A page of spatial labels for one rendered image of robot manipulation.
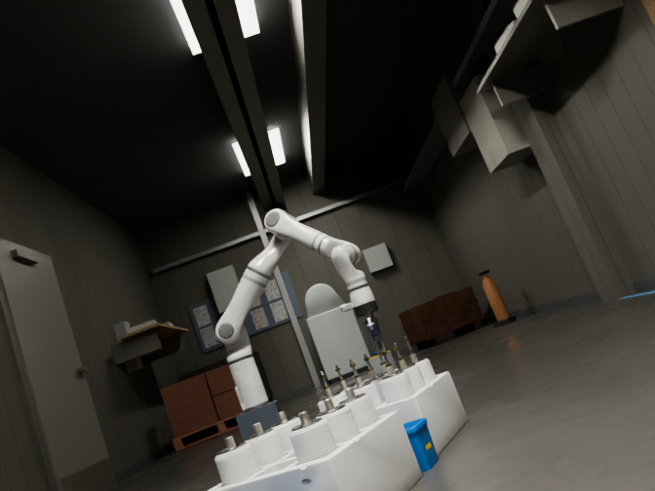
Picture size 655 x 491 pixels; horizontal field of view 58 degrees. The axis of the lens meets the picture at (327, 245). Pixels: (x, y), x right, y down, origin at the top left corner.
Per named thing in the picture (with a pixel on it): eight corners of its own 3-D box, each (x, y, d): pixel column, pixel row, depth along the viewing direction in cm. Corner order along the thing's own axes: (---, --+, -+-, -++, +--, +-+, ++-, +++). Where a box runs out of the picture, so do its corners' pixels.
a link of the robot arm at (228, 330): (243, 266, 206) (250, 269, 216) (208, 336, 204) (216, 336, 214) (266, 278, 205) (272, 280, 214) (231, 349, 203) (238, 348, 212)
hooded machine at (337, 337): (373, 365, 882) (340, 280, 906) (376, 366, 823) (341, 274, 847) (328, 383, 877) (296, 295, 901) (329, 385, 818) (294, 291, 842)
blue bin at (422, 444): (339, 494, 170) (325, 453, 172) (355, 480, 180) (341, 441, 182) (431, 471, 157) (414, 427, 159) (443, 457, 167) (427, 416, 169)
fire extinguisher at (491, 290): (520, 319, 666) (497, 265, 678) (497, 327, 664) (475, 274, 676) (512, 320, 695) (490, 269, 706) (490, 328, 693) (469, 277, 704)
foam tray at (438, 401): (327, 485, 187) (308, 431, 190) (373, 447, 222) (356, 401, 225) (438, 455, 171) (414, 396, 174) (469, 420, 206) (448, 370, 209)
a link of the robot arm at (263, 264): (286, 214, 219) (255, 276, 217) (271, 205, 211) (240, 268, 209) (304, 221, 214) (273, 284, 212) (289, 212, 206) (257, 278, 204)
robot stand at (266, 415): (264, 506, 193) (235, 417, 198) (268, 496, 206) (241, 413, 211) (305, 490, 194) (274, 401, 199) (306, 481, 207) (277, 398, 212)
